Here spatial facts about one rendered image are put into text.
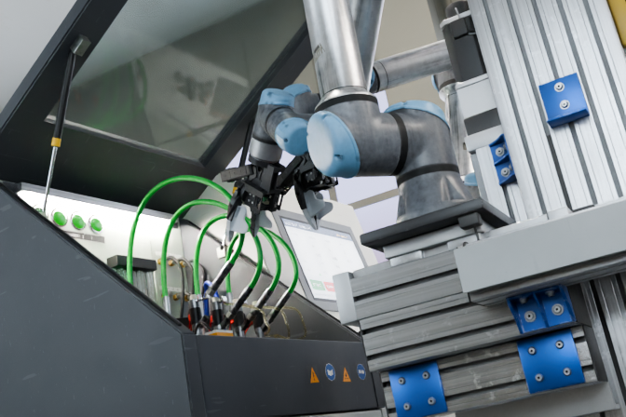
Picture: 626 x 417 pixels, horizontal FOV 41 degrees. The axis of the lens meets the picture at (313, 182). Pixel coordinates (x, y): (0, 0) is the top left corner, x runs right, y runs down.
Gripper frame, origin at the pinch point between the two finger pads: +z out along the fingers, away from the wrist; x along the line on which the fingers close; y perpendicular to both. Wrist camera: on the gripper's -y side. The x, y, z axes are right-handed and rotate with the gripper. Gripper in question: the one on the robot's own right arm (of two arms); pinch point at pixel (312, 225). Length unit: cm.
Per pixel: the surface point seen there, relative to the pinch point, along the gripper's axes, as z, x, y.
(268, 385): 36.5, -23.2, -3.0
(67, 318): 16, -47, -33
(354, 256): -11, 76, -33
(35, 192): -21, -35, -54
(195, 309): 13.7, -13.0, -28.1
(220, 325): 17.2, -4.7, -28.0
